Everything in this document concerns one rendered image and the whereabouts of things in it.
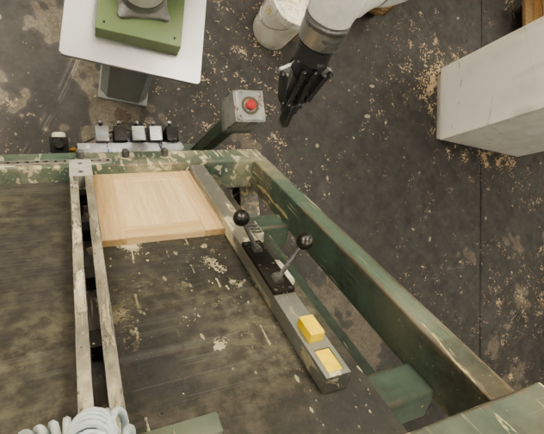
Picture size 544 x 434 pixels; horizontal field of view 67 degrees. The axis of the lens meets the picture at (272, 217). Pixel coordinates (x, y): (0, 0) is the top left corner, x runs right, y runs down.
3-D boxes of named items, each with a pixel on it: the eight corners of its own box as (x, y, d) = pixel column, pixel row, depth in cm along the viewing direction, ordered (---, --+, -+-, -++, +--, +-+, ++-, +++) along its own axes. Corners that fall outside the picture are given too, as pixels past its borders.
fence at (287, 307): (202, 175, 147) (203, 164, 145) (346, 387, 72) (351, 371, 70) (188, 175, 145) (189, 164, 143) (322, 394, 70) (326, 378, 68)
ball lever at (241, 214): (262, 244, 101) (242, 203, 93) (268, 252, 98) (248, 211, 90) (249, 251, 101) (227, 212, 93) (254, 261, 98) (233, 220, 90)
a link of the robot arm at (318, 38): (359, 33, 76) (345, 58, 81) (342, 2, 80) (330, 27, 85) (315, 29, 73) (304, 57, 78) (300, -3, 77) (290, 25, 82)
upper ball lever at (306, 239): (276, 280, 92) (312, 232, 89) (284, 290, 89) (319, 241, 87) (264, 275, 90) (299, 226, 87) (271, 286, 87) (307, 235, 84)
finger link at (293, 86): (309, 71, 85) (303, 71, 85) (291, 109, 94) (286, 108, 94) (304, 58, 87) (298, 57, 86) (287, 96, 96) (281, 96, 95)
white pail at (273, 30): (294, 16, 270) (333, -28, 227) (293, 59, 267) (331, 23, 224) (250, 2, 257) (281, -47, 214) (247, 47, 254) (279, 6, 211)
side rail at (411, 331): (264, 186, 160) (268, 159, 155) (501, 441, 74) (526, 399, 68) (250, 187, 157) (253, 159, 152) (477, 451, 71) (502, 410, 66)
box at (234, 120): (246, 105, 170) (262, 89, 153) (249, 133, 169) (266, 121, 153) (219, 104, 165) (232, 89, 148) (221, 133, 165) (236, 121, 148)
